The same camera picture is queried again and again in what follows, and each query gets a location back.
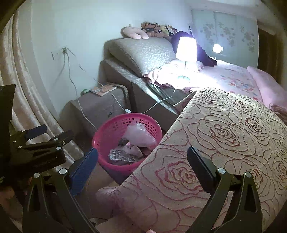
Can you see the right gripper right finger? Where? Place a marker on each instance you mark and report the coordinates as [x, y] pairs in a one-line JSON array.
[[204, 169]]

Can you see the white tissue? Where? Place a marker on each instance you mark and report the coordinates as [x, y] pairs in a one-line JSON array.
[[133, 150]]

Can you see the pink neck pillow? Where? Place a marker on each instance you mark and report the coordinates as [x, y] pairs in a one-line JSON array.
[[134, 33]]

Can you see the beige curtain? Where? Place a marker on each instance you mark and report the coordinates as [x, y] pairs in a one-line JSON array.
[[29, 109]]

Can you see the floral wardrobe door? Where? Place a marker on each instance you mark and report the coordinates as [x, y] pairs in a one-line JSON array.
[[237, 35]]

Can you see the dark brown paper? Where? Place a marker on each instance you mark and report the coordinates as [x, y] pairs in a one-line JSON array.
[[123, 142]]

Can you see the floral pink bed sheet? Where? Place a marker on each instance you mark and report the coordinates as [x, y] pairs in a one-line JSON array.
[[225, 76]]

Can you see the dark clothing heap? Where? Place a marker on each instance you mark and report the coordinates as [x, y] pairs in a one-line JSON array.
[[201, 54]]

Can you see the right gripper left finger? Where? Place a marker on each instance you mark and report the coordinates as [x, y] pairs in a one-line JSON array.
[[80, 171]]

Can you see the rose patterned bed blanket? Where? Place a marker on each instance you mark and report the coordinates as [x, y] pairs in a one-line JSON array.
[[233, 131]]

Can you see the clear plastic bag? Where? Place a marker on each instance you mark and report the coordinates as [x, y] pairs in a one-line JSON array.
[[138, 135]]

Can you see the pink folded quilt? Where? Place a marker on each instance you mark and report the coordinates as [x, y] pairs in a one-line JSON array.
[[273, 95]]

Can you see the brown plush toys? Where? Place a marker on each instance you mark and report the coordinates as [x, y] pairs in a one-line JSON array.
[[157, 30]]

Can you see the wall power socket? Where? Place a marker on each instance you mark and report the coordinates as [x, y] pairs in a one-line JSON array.
[[64, 51]]

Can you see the small night light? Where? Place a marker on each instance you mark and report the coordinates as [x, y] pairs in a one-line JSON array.
[[217, 48]]

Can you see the magazine on cabinet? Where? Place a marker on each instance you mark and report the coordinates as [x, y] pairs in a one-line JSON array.
[[103, 90]]

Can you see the grey patterned headboard cushion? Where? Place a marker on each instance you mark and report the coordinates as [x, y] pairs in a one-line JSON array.
[[144, 55]]

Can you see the brown bedside cabinet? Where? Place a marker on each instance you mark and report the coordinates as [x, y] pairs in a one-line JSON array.
[[87, 113]]

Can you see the pink plastic mesh basket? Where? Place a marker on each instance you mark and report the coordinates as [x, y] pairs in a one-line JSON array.
[[109, 134]]

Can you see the white table lamp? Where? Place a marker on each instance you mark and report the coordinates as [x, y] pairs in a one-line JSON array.
[[186, 56]]

